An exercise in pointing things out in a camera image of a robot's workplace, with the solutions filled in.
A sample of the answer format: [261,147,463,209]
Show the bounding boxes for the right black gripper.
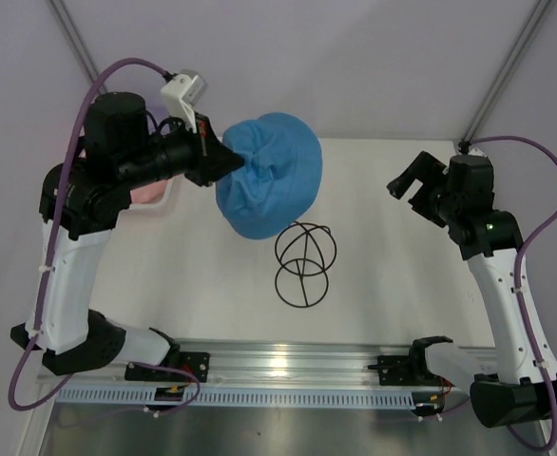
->
[387,151,461,228]

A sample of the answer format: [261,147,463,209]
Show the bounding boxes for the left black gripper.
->
[118,110,245,190]

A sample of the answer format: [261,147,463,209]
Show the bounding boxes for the blue bucket hat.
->
[216,112,323,240]

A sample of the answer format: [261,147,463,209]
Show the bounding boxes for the black wire hat stand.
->
[274,220,337,309]

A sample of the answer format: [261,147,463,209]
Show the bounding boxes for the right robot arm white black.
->
[387,151,557,428]

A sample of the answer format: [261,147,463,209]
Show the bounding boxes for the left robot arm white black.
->
[10,92,244,381]

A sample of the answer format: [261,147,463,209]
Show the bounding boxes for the white plastic basket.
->
[128,180,173,213]

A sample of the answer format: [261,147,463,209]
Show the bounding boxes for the pink bucket hat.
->
[76,146,173,205]

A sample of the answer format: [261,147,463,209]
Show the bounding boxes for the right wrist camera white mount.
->
[457,140,487,158]

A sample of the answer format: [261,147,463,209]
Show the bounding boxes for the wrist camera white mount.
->
[161,70,207,133]
[457,140,487,158]

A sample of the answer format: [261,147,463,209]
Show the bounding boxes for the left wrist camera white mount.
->
[161,70,207,133]

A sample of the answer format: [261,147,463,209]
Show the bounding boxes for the right aluminium corner post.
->
[457,0,557,143]

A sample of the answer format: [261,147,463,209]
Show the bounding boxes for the aluminium corner post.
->
[457,0,557,143]
[46,0,100,84]

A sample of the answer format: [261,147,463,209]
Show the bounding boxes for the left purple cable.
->
[7,57,202,412]

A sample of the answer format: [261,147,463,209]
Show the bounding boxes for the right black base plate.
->
[367,355,450,387]

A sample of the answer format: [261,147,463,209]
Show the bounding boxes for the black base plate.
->
[125,351,211,383]
[367,355,450,387]

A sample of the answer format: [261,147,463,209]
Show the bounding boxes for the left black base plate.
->
[125,351,211,383]

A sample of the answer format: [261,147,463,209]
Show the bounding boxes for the aluminium rail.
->
[36,337,498,391]

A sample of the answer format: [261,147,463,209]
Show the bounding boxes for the left aluminium corner post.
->
[46,0,100,84]

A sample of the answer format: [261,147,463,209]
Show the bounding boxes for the white slotted cable duct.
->
[57,385,415,410]

